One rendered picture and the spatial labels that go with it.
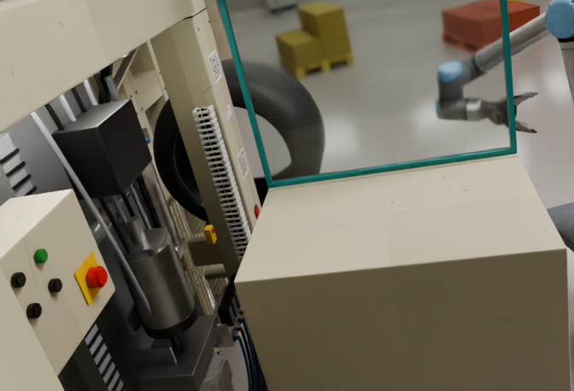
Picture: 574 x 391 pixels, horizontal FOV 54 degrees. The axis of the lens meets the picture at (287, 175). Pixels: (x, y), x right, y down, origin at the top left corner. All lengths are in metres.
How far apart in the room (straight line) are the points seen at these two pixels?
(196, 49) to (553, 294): 0.98
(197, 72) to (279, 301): 0.70
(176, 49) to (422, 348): 0.93
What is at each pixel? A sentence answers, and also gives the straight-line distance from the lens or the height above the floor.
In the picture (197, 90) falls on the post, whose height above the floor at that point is 1.47.
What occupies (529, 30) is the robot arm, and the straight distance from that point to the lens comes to 2.11.
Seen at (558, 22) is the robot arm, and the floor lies 1.38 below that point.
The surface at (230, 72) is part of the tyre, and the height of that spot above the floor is 1.44.
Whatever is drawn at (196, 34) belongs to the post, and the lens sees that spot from 1.48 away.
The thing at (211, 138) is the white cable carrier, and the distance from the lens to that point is 1.53.
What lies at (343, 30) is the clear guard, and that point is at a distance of 1.18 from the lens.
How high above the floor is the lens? 1.82
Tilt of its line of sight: 24 degrees down
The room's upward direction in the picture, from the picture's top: 14 degrees counter-clockwise
